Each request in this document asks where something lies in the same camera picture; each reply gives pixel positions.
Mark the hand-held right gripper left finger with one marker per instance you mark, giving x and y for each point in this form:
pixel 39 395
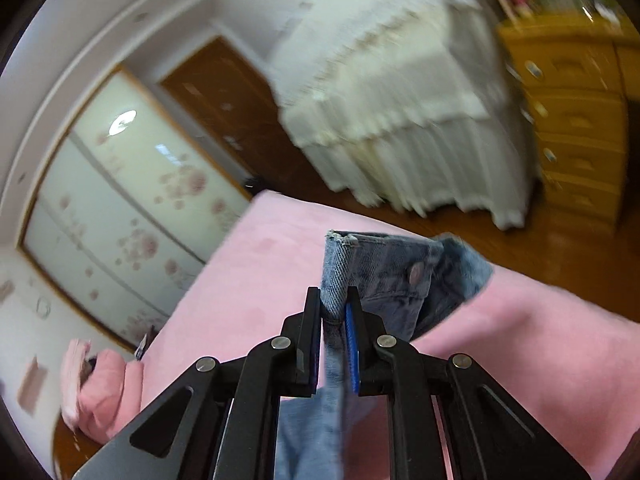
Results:
pixel 305 355

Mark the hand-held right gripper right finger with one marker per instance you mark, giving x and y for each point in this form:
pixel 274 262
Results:
pixel 353 350

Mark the blue denim jeans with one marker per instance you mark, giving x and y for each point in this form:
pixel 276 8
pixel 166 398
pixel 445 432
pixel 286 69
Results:
pixel 380 265

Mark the pink bed blanket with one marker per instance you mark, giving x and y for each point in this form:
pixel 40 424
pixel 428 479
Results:
pixel 260 270

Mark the pink pillow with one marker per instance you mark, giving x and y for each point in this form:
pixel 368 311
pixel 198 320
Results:
pixel 107 395

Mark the floral sliding door wardrobe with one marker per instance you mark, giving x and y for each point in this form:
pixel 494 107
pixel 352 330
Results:
pixel 100 200

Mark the brown wooden door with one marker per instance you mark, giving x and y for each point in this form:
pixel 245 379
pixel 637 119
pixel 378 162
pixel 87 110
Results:
pixel 215 95

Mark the yellow wooden drawer cabinet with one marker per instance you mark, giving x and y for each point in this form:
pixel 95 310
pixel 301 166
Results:
pixel 575 125

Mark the white wall socket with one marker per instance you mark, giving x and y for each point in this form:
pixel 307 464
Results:
pixel 44 306

